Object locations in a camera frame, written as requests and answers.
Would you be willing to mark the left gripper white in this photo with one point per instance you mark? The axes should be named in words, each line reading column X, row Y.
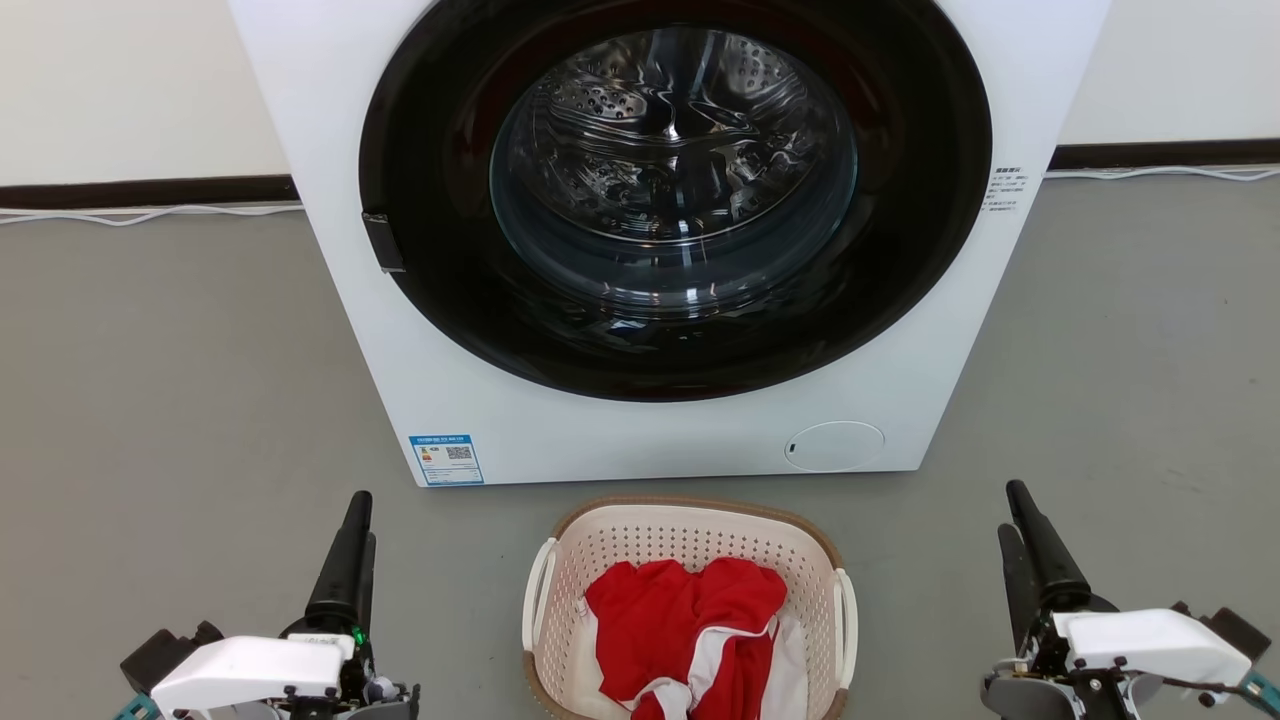
column 250, row 668

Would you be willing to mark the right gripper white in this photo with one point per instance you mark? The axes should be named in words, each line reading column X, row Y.
column 1150, row 645

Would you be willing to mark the cream perforated laundry basket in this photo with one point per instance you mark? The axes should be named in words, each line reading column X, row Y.
column 690, row 530

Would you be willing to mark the blue energy label sticker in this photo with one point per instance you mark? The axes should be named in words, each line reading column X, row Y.
column 446, row 460

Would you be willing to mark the round white filter cover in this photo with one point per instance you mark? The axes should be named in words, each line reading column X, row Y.
column 835, row 447

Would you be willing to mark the white garment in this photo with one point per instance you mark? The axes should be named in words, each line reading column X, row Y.
column 795, row 670

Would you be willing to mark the red garment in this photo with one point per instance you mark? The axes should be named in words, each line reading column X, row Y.
column 660, row 620

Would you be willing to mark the black round washer door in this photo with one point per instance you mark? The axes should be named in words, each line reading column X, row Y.
column 430, row 250

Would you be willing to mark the black text warning sticker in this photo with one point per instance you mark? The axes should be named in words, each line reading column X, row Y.
column 1002, row 190

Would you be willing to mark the white front-load washing machine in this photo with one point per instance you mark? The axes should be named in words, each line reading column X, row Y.
column 300, row 80

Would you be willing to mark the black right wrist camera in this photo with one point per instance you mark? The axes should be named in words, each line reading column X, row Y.
column 1228, row 628

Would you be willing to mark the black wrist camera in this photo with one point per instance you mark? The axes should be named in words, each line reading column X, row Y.
column 165, row 650
column 1228, row 628

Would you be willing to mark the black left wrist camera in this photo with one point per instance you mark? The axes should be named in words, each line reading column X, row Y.
column 165, row 650

